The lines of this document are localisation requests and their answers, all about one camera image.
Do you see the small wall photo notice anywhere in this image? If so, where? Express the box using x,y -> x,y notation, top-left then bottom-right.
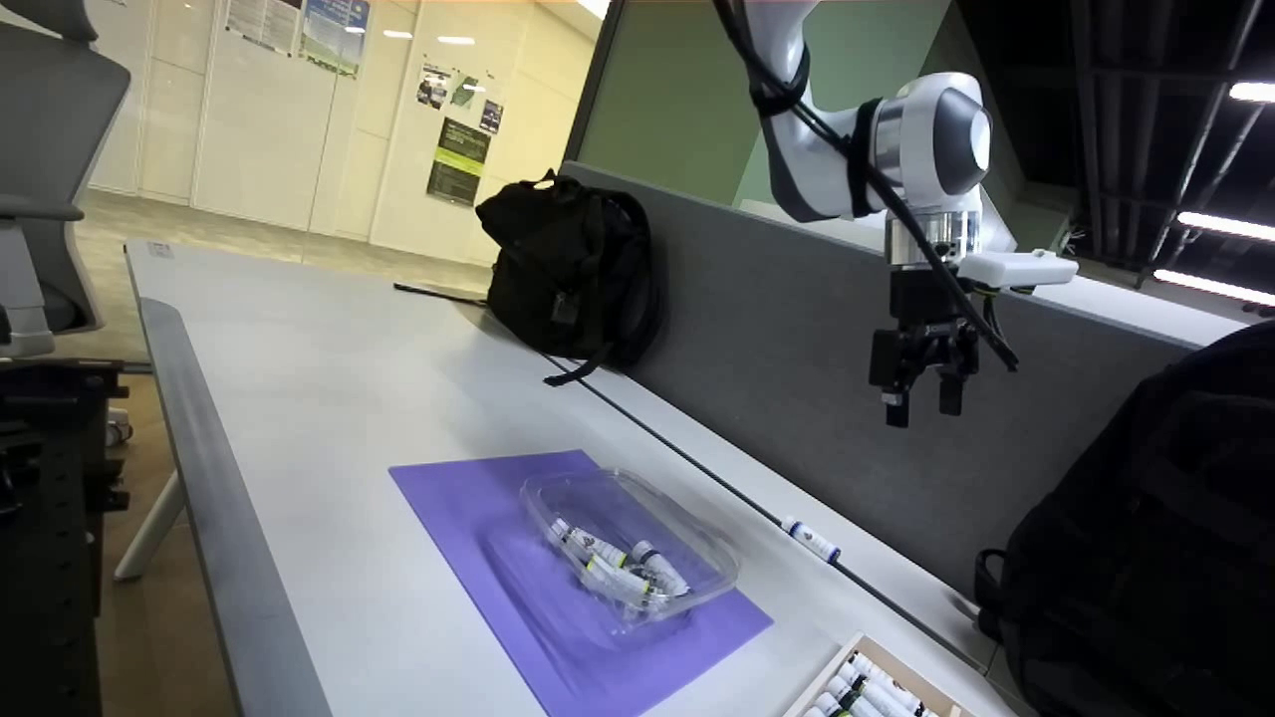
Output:
412,64 -> 455,113

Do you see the blue and white wall poster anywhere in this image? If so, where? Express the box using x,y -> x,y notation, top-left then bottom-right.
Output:
293,0 -> 374,76

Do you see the gray desk partition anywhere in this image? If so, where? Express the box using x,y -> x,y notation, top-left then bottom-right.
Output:
563,161 -> 1249,602

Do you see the large black backpack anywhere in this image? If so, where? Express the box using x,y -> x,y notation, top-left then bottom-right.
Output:
973,318 -> 1275,717

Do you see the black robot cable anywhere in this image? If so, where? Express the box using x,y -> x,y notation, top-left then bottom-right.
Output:
711,0 -> 1023,376

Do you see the small black backpack with strap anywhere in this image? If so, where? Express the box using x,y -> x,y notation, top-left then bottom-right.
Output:
472,166 -> 658,392

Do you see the green and black wall poster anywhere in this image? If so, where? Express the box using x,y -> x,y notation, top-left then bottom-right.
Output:
426,116 -> 493,210

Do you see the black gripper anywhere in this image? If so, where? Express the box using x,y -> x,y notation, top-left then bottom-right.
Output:
867,269 -> 984,432

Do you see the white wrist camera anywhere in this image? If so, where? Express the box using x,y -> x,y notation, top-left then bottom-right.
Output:
953,243 -> 1084,294

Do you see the wooden paint tube box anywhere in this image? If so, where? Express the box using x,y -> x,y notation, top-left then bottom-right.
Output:
780,632 -> 980,717

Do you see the white table leg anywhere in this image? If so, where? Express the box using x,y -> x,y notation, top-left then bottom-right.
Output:
112,469 -> 191,587

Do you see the clear plastic container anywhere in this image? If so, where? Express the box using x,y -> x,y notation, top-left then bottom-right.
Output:
516,461 -> 744,632

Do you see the black equipment stand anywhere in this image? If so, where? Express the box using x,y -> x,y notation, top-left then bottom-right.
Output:
0,355 -> 131,717

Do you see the purple mat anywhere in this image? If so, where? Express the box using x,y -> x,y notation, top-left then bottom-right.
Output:
387,448 -> 778,717

